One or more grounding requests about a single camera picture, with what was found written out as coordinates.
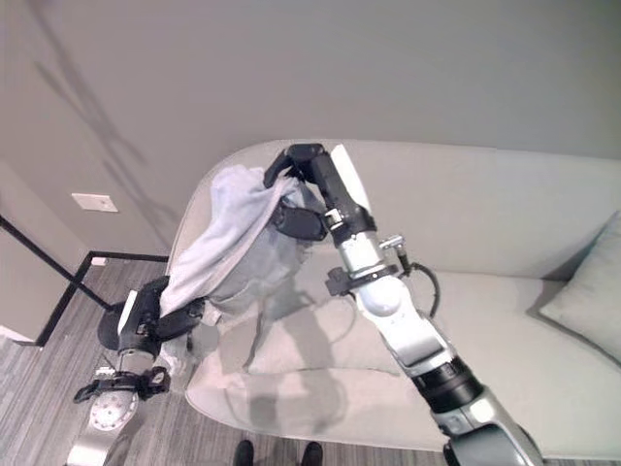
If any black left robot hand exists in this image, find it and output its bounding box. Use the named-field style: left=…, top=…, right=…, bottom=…
left=115, top=276, right=208, bottom=355

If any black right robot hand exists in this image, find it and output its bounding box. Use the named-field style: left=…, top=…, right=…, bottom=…
left=263, top=143, right=377, bottom=242

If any light grey-blue garment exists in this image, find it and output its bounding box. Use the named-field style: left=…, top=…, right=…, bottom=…
left=162, top=164, right=322, bottom=376

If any black metal clothes rack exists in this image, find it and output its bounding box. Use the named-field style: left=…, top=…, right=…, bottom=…
left=0, top=216, right=171, bottom=350

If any light grey sofa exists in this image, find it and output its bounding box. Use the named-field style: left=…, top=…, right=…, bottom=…
left=167, top=139, right=621, bottom=460

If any dark left robot foot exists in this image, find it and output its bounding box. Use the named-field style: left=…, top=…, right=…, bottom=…
left=234, top=439, right=256, bottom=466

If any dark robot foot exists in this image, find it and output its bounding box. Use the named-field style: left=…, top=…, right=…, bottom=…
left=301, top=440, right=324, bottom=466
left=234, top=439, right=256, bottom=466

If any dark right robot foot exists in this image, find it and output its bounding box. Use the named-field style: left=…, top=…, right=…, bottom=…
left=301, top=440, right=324, bottom=466

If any light grey cushion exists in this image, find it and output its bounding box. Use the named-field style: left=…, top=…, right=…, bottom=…
left=526, top=208, right=621, bottom=365

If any white wall outlet plate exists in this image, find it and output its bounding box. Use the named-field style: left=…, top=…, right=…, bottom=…
left=71, top=192, right=118, bottom=214

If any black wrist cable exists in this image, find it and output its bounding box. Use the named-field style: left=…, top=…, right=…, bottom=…
left=409, top=263, right=441, bottom=316

